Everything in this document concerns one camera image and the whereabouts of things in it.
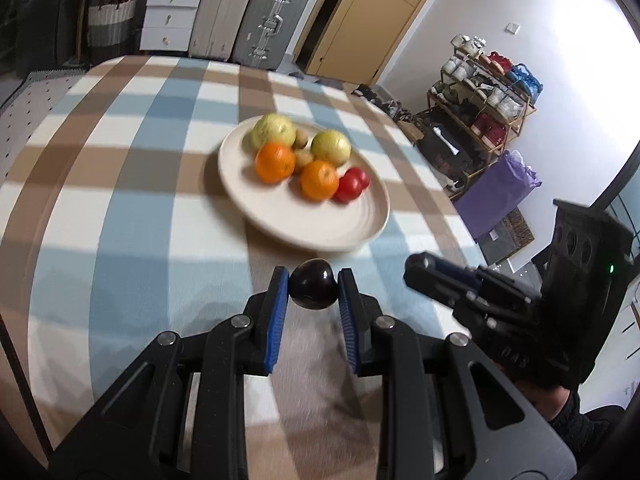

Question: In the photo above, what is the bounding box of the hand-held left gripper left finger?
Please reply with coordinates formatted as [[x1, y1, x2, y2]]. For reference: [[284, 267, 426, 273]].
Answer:
[[47, 266, 291, 480]]

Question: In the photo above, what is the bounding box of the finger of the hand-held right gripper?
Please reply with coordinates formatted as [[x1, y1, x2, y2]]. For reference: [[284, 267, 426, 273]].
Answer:
[[404, 253, 495, 322], [434, 255, 537, 309]]

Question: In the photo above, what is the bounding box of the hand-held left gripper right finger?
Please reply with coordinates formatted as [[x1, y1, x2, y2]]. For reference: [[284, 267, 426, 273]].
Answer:
[[337, 268, 576, 480]]

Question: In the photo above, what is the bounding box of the dark purple plum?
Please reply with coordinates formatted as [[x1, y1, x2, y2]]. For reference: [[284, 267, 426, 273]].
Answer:
[[290, 258, 337, 310]]

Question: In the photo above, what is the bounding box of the cream round plate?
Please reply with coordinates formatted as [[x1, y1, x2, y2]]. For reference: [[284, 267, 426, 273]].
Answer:
[[217, 116, 391, 253]]

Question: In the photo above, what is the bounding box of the orange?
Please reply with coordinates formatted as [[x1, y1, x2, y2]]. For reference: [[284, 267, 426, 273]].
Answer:
[[300, 160, 340, 202], [255, 142, 296, 184]]

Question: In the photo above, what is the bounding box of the person's right forearm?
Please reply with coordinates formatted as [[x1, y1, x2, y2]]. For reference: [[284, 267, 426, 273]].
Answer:
[[547, 390, 631, 466]]

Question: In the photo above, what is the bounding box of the patterned doormat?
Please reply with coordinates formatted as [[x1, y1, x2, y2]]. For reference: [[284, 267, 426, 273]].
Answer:
[[500, 209, 536, 251]]

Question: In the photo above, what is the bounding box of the purple bag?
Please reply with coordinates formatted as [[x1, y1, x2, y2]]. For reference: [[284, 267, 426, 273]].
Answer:
[[455, 150, 543, 241]]

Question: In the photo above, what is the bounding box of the black bag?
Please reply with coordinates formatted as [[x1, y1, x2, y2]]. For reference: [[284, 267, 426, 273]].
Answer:
[[417, 122, 490, 182]]

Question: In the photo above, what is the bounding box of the checked tablecloth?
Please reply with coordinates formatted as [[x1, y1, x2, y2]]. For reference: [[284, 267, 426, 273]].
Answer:
[[0, 54, 481, 461]]

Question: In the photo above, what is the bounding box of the yellow-green guava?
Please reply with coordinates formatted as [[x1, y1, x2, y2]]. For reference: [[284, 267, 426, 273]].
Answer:
[[311, 130, 352, 167], [243, 113, 297, 152]]

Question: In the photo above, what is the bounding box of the pile of shoes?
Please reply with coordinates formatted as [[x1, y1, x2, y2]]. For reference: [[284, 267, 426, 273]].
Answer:
[[352, 85, 426, 127]]

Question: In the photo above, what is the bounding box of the shoe rack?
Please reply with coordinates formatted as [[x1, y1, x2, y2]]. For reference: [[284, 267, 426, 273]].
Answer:
[[427, 34, 544, 186]]

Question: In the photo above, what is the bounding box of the wooden door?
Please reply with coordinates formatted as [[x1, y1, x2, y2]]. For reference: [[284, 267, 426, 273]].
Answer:
[[295, 0, 451, 86]]

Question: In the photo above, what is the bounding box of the silver grey suitcase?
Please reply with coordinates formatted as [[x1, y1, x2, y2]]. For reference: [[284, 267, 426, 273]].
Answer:
[[234, 0, 313, 71]]

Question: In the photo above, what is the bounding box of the beige suitcase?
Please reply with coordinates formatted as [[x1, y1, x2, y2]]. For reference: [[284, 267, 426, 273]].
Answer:
[[189, 0, 261, 58]]

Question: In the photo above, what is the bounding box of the white drawer desk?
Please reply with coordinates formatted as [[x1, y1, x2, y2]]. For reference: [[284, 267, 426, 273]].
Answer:
[[72, 0, 207, 54]]

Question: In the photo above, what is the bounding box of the dotted grey mat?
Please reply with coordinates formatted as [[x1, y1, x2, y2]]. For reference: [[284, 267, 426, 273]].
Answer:
[[0, 69, 92, 128]]

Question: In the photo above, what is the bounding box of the woven laundry basket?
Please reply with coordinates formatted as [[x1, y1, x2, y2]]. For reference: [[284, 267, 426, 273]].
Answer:
[[87, 0, 137, 52]]

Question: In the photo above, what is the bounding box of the grey refrigerator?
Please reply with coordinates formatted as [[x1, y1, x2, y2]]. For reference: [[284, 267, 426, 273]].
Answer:
[[15, 0, 81, 75]]

